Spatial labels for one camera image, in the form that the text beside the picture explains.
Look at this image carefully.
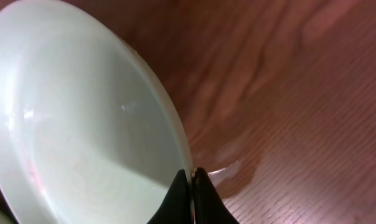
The mint plate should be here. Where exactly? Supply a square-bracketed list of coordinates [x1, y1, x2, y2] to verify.
[0, 1, 193, 223]

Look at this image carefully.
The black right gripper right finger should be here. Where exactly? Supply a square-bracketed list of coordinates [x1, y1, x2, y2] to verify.
[192, 168, 238, 224]

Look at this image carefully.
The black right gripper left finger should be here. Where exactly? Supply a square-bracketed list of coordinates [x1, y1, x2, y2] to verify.
[148, 169, 191, 224]

